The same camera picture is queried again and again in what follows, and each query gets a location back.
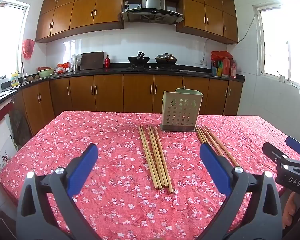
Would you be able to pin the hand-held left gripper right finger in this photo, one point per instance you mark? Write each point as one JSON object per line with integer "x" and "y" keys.
{"x": 215, "y": 165}

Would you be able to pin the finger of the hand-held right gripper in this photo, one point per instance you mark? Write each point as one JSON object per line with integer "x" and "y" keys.
{"x": 271, "y": 151}
{"x": 295, "y": 145}

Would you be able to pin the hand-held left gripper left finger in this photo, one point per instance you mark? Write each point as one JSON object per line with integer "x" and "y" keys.
{"x": 85, "y": 165}

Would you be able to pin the pale green perforated utensil holder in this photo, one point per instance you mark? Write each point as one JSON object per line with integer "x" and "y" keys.
{"x": 180, "y": 110}

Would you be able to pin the person's right hand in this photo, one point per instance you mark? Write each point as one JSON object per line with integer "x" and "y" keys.
{"x": 289, "y": 211}

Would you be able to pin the red floral tablecloth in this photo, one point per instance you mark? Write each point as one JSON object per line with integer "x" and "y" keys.
{"x": 102, "y": 142}

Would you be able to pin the dark plastic bag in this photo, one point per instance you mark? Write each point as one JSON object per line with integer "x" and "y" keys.
{"x": 20, "y": 127}

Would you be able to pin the wooden base cabinets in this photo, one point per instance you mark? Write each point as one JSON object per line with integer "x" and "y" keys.
{"x": 110, "y": 92}

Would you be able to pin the group of condiment bottles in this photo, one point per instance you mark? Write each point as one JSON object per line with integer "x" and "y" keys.
{"x": 225, "y": 67}

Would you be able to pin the black kitchen countertop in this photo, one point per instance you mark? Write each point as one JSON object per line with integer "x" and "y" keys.
{"x": 110, "y": 71}

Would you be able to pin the red and white plastic bag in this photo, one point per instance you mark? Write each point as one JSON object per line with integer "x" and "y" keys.
{"x": 63, "y": 67}

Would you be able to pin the green basin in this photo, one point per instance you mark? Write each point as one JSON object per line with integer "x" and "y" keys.
{"x": 45, "y": 73}

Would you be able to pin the dark wooden cutting board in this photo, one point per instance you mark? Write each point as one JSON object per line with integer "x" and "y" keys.
{"x": 91, "y": 61}

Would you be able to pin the steel container in clear bag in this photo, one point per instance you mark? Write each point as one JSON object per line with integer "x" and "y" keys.
{"x": 76, "y": 61}

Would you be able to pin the red bottle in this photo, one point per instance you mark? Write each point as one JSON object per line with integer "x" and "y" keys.
{"x": 107, "y": 61}

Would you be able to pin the red plastic bag over condiments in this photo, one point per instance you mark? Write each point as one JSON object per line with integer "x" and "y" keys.
{"x": 221, "y": 54}

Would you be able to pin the yellow detergent bottle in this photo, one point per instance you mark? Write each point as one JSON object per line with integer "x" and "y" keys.
{"x": 15, "y": 80}

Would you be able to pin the metal faucet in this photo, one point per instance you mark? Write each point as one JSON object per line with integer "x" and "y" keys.
{"x": 22, "y": 72}

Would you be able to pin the black gas stove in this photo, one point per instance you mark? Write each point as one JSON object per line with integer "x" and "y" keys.
{"x": 152, "y": 68}

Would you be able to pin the wok with lid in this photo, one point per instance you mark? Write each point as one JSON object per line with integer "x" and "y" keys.
{"x": 166, "y": 59}

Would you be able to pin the black wok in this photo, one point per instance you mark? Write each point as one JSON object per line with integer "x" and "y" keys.
{"x": 138, "y": 60}

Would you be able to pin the red hanging plastic bag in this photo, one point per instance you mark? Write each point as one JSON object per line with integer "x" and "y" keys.
{"x": 28, "y": 48}

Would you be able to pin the steel range hood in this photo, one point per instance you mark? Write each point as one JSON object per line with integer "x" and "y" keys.
{"x": 152, "y": 0}

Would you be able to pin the white wall socket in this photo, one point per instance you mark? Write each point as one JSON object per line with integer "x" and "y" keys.
{"x": 203, "y": 62}

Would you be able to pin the large window with white frame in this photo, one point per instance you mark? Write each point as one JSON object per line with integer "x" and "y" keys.
{"x": 277, "y": 42}

